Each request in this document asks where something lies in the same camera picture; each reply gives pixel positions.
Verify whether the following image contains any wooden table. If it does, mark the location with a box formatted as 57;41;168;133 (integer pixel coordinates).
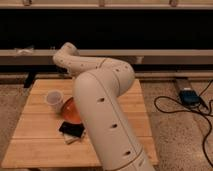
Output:
2;79;158;169

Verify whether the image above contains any black sponge pad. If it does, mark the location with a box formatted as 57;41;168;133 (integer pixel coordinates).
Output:
59;122;84;137

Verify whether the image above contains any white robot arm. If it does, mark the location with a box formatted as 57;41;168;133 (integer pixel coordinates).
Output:
53;42;155;171

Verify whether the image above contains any blue power adapter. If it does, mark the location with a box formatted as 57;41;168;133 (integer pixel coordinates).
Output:
179;90;200;106

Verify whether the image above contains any black cable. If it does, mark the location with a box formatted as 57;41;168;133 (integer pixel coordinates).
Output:
153;79;213;168

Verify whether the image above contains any white cloth under sponge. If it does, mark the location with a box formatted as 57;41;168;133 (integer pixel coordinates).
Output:
63;132;86;144

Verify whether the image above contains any orange bowl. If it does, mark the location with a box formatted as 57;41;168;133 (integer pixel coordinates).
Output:
62;98;81;124

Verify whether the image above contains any white metal rail shelf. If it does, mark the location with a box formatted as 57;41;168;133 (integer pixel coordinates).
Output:
0;49;213;66

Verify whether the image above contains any translucent plastic cup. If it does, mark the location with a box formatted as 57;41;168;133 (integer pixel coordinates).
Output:
45;90;63;114

